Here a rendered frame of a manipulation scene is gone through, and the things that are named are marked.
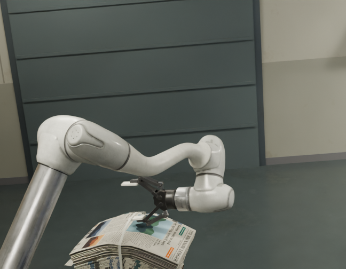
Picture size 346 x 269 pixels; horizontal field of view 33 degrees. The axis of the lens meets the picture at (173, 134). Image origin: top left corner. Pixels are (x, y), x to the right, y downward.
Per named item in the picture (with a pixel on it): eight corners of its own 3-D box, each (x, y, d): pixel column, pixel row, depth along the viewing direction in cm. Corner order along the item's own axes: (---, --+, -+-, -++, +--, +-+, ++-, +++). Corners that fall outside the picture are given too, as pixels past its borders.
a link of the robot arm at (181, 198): (190, 215, 212) (174, 215, 214) (197, 205, 221) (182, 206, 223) (187, 191, 210) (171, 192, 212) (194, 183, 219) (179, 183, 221)
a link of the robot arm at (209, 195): (195, 216, 218) (198, 183, 223) (236, 216, 213) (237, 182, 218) (187, 208, 209) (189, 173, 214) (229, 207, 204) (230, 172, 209)
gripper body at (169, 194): (172, 192, 213) (149, 192, 216) (176, 213, 215) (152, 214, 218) (179, 184, 220) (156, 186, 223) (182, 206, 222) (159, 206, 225)
